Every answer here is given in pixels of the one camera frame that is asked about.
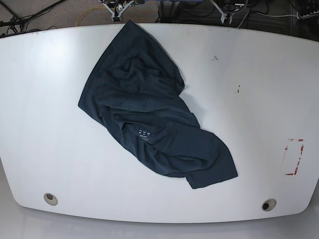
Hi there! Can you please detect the dark navy T-shirt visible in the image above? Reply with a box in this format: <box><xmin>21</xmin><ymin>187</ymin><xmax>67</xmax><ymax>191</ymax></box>
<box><xmin>78</xmin><ymin>21</ymin><xmax>238</xmax><ymax>189</ymax></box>

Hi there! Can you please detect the red tape rectangle marking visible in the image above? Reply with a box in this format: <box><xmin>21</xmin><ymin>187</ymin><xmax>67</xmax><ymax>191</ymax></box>
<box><xmin>282</xmin><ymin>138</ymin><xmax>305</xmax><ymax>176</ymax></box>

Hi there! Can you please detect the black tripod stand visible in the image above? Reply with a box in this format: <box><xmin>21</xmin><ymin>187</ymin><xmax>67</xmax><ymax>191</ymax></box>
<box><xmin>0</xmin><ymin>0</ymin><xmax>66</xmax><ymax>33</ymax></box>

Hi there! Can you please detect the white power strip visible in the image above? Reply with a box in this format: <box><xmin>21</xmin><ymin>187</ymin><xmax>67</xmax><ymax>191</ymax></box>
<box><xmin>297</xmin><ymin>4</ymin><xmax>319</xmax><ymax>20</ymax></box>

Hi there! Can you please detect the yellow cable on floor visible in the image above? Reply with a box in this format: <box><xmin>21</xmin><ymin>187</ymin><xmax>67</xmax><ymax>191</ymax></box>
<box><xmin>76</xmin><ymin>6</ymin><xmax>108</xmax><ymax>27</ymax></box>

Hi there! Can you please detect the left table cable grommet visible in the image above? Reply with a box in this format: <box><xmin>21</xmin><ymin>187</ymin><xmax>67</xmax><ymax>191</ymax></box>
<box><xmin>44</xmin><ymin>193</ymin><xmax>58</xmax><ymax>206</ymax></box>

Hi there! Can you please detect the table cable grommet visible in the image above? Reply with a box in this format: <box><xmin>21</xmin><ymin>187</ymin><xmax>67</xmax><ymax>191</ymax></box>
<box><xmin>261</xmin><ymin>199</ymin><xmax>277</xmax><ymax>212</ymax></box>
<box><xmin>44</xmin><ymin>193</ymin><xmax>58</xmax><ymax>206</ymax></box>

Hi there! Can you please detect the right table cable grommet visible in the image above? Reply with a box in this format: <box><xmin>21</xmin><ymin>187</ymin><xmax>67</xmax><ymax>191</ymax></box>
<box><xmin>261</xmin><ymin>199</ymin><xmax>277</xmax><ymax>212</ymax></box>

